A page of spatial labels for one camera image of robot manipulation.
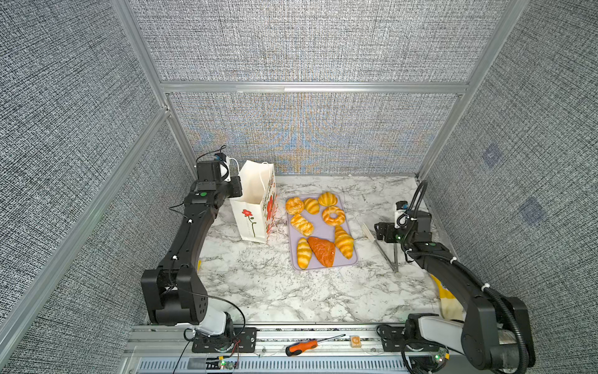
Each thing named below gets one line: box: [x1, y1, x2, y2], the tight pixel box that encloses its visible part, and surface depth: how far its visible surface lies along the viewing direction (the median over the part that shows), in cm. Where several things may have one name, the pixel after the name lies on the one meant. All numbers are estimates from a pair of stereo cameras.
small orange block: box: [348, 335, 362, 349], surface depth 75 cm
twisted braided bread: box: [290, 213, 315, 237], surface depth 99 cm
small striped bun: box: [303, 197, 321, 215], surface depth 105 cm
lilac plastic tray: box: [286, 194, 359, 271], surface depth 98 cm
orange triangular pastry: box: [306, 236, 336, 268], surface depth 92 cm
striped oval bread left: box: [296, 237, 313, 270], surface depth 92 cm
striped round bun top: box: [317, 191, 338, 207], surface depth 108 cm
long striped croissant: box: [334, 225, 355, 260], surface depth 94 cm
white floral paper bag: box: [228, 159, 278, 244], surface depth 88 cm
